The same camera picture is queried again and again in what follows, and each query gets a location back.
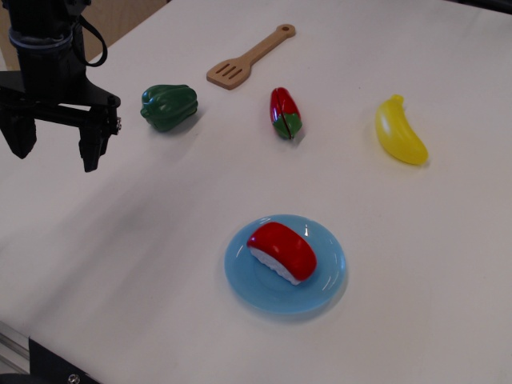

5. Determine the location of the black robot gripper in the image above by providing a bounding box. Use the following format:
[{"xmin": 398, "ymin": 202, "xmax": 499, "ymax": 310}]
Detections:
[{"xmin": 1, "ymin": 33, "xmax": 121, "ymax": 173}]

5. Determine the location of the red and white toy sushi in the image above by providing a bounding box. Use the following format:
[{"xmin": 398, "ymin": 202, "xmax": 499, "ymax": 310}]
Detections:
[{"xmin": 246, "ymin": 222, "xmax": 318, "ymax": 286}]

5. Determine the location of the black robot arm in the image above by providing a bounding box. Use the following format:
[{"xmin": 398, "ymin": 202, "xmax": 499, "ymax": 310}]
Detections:
[{"xmin": 1, "ymin": 1, "xmax": 121, "ymax": 172}]

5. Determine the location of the blue plastic plate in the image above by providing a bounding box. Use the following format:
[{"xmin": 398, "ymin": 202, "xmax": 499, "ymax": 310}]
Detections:
[{"xmin": 224, "ymin": 214, "xmax": 346, "ymax": 314}]

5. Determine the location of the green toy bell pepper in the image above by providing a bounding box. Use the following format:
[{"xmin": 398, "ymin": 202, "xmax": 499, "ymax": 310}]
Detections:
[{"xmin": 140, "ymin": 85, "xmax": 198, "ymax": 132}]

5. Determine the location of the wooden slotted spatula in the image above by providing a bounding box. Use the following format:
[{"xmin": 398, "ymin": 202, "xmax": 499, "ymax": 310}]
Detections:
[{"xmin": 206, "ymin": 24, "xmax": 296, "ymax": 90}]

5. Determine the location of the red and green toy chili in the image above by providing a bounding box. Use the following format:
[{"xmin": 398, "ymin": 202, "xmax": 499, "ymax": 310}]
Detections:
[{"xmin": 270, "ymin": 87, "xmax": 302, "ymax": 140}]

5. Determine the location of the yellow toy banana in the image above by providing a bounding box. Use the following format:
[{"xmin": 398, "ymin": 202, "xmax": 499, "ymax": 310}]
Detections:
[{"xmin": 374, "ymin": 94, "xmax": 429, "ymax": 166}]

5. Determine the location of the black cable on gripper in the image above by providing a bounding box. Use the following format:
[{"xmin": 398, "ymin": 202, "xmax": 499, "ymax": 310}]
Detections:
[{"xmin": 71, "ymin": 15, "xmax": 109, "ymax": 67}]

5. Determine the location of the aluminium frame rail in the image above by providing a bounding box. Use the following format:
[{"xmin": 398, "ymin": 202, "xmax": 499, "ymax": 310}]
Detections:
[{"xmin": 0, "ymin": 322, "xmax": 30, "ymax": 374}]

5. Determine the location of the black corner bracket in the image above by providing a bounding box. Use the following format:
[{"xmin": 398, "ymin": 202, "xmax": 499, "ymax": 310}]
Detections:
[{"xmin": 28, "ymin": 338, "xmax": 100, "ymax": 384}]

